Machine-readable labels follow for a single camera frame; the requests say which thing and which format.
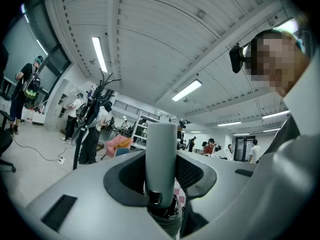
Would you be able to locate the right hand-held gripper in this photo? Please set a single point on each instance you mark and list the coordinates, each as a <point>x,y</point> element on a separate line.
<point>305,104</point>

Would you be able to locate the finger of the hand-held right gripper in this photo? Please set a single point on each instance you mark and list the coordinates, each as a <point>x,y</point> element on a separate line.
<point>287,196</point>

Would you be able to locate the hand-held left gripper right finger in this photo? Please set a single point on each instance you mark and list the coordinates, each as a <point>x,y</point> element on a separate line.
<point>225,174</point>

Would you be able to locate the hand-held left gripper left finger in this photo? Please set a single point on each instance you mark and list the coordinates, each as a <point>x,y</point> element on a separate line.
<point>87,209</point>

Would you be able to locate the black coat rack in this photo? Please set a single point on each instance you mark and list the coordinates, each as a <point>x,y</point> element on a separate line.
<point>77,149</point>

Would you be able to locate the dark navy garment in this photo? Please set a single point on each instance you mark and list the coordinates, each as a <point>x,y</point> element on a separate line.
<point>92,111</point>

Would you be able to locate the dark glass door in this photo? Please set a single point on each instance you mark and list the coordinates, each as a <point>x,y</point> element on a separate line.
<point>240,146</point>

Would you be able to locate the long ceiling light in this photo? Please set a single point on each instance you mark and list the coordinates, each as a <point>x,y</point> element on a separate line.
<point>99,54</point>
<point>275,114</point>
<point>228,123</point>
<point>186,91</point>

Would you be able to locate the person's head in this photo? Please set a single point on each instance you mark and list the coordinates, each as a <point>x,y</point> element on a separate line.
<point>280,64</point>

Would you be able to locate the pink checkered cloth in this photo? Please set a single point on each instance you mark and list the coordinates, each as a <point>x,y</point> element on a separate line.
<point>180,195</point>

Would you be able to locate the white power strip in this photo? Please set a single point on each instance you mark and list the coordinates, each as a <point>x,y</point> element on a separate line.
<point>61,160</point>

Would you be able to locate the blue chair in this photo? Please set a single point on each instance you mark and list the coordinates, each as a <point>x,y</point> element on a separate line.
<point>121,152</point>

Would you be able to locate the pink armchair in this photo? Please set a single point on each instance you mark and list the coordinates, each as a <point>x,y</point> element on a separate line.
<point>117,142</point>

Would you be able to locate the white metal shelf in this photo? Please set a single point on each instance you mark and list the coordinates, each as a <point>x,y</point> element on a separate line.
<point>138,134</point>

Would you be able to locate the black office chair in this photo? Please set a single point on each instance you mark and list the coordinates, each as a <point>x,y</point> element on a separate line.
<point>5,144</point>

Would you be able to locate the grey lockers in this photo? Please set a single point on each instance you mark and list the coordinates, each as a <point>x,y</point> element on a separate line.
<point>53,109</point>

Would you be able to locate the large glass window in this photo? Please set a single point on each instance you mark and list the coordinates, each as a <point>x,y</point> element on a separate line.
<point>17,46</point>

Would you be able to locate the black head-worn camera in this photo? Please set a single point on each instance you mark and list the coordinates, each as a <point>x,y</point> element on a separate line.
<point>236,59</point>

